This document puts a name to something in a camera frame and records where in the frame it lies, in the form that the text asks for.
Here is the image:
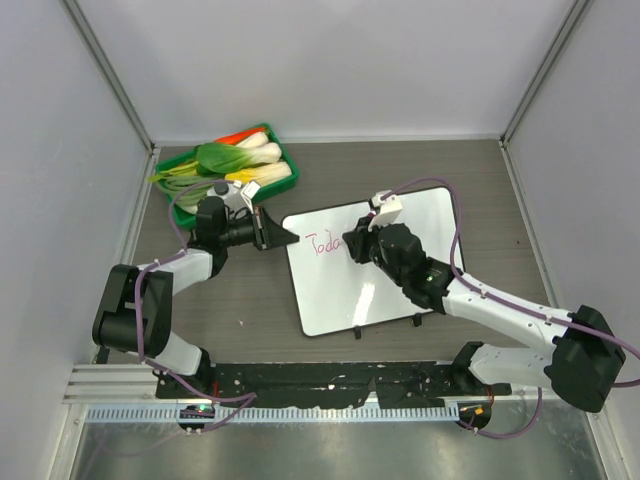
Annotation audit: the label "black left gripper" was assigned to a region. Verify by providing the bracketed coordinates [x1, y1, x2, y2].
[219, 207, 299, 252]

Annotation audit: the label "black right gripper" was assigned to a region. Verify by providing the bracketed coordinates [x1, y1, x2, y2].
[345, 213, 408, 287]

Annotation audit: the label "white whiteboard black frame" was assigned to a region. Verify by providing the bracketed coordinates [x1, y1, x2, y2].
[282, 187, 465, 338]

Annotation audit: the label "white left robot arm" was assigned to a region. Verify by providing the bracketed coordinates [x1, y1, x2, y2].
[92, 197, 300, 399]

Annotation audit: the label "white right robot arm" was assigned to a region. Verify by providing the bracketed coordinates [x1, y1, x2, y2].
[343, 216, 626, 413]

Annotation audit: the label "white bottle grey cap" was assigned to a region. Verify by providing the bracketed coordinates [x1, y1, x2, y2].
[206, 182, 243, 210]

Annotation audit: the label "yellow white cabbage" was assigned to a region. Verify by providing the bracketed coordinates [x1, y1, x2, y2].
[224, 161, 298, 200]

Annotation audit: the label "white bok choy stalk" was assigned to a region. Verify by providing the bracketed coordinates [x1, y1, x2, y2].
[236, 131, 270, 149]

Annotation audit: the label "green long beans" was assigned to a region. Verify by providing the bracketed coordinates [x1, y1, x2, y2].
[147, 173, 215, 214]

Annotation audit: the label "green bok choy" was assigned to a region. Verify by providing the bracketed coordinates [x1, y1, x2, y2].
[194, 142, 282, 174]

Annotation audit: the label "orange carrot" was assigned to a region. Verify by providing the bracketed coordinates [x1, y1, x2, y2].
[215, 126, 266, 145]

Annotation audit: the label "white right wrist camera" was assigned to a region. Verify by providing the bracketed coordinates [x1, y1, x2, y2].
[368, 191, 403, 231]

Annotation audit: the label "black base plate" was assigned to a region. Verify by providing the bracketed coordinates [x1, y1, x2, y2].
[183, 361, 512, 409]

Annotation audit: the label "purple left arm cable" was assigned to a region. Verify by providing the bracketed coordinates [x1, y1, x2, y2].
[133, 180, 259, 434]

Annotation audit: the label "slotted grey cable duct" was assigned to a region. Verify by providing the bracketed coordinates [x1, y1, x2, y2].
[85, 402, 459, 424]

